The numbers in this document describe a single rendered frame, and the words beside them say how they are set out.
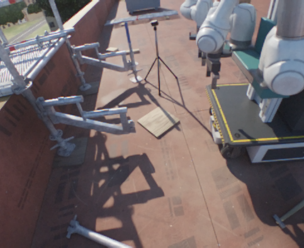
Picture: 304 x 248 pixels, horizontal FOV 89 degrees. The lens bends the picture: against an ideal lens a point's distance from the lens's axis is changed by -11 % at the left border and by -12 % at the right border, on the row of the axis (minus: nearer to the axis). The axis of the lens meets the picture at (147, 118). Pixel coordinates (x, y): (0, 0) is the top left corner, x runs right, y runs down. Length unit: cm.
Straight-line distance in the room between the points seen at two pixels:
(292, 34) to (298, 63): 10
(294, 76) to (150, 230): 110
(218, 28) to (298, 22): 25
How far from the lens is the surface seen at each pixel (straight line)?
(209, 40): 71
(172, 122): 169
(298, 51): 73
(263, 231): 135
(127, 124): 143
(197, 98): 202
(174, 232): 124
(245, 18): 132
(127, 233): 127
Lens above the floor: 122
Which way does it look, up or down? 43 degrees down
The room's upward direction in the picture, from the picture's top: 9 degrees counter-clockwise
